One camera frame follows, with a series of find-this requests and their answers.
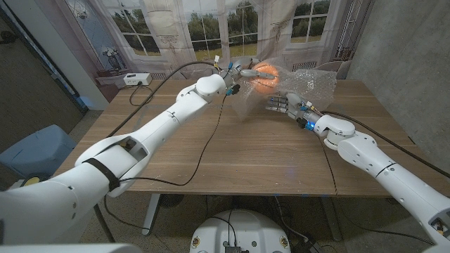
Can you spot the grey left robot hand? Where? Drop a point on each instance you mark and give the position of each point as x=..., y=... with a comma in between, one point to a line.
x=246, y=73

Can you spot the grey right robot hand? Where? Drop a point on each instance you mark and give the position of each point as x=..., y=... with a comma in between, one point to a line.
x=292, y=107

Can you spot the small orange basketball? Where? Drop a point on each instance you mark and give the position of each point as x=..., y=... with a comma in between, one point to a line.
x=266, y=86

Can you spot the clear bubble wrap sheet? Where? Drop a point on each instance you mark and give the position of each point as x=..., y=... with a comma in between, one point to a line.
x=309, y=86

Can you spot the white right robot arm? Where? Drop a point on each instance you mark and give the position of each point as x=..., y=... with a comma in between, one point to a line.
x=386, y=168

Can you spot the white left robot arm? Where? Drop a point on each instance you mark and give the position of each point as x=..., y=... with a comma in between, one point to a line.
x=123, y=158

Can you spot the white power strip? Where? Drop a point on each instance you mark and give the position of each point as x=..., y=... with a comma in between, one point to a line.
x=137, y=79

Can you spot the black power adapter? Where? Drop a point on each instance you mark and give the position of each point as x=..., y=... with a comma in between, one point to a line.
x=309, y=246

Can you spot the printed window backdrop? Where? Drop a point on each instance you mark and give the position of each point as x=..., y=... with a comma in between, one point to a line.
x=175, y=35

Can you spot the grey table leg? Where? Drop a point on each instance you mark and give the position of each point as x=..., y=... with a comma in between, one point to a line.
x=150, y=214
x=332, y=219

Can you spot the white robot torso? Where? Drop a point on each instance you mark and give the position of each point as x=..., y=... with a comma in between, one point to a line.
x=240, y=232

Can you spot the black round floor fan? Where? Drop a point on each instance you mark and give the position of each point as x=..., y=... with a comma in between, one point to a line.
x=172, y=200

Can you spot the blue grey seat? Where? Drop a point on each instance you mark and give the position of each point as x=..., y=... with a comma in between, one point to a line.
x=35, y=152

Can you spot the yellow and black floor item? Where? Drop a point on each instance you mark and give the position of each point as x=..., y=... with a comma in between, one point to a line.
x=31, y=181

